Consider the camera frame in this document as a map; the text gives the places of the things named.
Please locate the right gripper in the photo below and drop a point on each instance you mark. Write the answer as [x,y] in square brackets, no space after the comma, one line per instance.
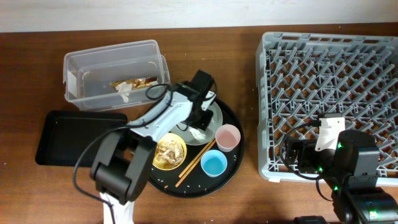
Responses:
[306,145]

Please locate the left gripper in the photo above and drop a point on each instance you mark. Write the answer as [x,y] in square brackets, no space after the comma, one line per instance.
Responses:
[206,121]

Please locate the grey round plate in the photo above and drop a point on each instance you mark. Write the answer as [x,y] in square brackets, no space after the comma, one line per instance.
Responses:
[195,136]

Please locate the wooden chopstick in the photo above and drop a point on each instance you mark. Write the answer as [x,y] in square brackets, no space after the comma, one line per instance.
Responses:
[182,179]
[195,161]

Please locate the pink cup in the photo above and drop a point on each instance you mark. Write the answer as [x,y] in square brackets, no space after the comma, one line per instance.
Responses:
[227,137]

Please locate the yellow bowl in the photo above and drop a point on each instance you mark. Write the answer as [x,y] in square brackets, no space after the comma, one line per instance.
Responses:
[171,136]

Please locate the light blue cup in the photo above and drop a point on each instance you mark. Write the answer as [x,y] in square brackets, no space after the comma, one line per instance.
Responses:
[213,163]

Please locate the peanut shells and rice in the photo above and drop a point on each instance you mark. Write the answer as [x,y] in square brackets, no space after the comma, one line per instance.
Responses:
[169,154]

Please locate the round black serving tray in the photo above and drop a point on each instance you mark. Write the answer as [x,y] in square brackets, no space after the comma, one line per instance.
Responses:
[198,184]

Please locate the white tissue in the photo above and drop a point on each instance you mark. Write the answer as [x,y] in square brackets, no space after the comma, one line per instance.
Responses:
[123,90]

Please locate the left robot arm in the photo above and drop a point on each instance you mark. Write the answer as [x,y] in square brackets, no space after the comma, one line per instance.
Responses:
[121,167]

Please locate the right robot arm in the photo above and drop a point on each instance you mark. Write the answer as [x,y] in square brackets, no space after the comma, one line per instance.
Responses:
[346,159]

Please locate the grey dishwasher rack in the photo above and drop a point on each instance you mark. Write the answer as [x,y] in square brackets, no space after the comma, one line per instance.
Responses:
[300,75]

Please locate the clear plastic storage bin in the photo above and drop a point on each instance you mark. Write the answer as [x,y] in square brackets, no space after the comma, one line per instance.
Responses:
[88,73]

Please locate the black rectangular tray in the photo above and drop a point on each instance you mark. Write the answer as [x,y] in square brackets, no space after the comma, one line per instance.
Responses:
[67,133]

